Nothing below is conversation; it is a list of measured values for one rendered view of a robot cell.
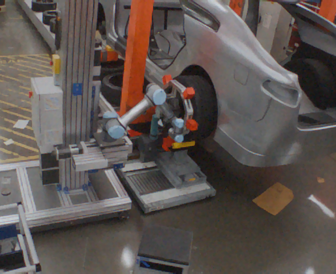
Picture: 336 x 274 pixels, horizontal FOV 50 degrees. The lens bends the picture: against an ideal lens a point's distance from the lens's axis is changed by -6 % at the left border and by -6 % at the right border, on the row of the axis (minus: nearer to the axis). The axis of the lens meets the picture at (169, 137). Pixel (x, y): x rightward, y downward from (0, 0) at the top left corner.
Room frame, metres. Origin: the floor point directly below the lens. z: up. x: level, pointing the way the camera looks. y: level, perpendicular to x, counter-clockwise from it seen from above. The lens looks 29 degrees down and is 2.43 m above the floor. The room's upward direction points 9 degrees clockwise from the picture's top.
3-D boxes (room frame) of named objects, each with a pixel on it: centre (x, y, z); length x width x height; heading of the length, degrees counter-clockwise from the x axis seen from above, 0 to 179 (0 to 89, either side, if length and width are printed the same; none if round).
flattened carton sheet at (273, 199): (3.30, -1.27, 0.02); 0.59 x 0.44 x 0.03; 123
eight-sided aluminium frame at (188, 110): (3.36, 0.00, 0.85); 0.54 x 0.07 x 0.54; 33
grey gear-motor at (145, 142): (3.59, 0.12, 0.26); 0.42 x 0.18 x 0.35; 123
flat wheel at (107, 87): (4.76, 0.70, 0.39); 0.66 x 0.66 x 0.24
